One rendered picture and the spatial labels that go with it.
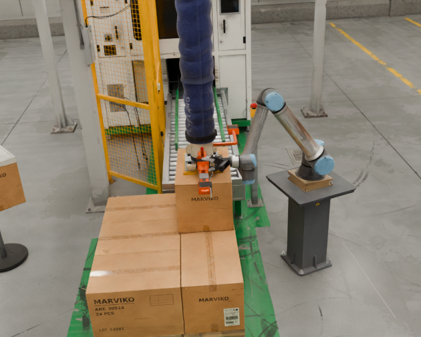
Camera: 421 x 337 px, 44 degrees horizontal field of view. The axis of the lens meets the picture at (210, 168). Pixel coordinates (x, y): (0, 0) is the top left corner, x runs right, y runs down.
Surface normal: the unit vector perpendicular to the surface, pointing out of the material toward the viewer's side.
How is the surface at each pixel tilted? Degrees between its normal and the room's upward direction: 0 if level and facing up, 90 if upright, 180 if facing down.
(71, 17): 90
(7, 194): 90
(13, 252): 0
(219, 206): 90
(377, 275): 0
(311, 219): 90
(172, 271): 0
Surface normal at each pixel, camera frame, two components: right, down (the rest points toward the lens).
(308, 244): 0.40, 0.40
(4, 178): 0.65, 0.32
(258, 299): -0.04, -0.89
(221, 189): 0.02, 0.46
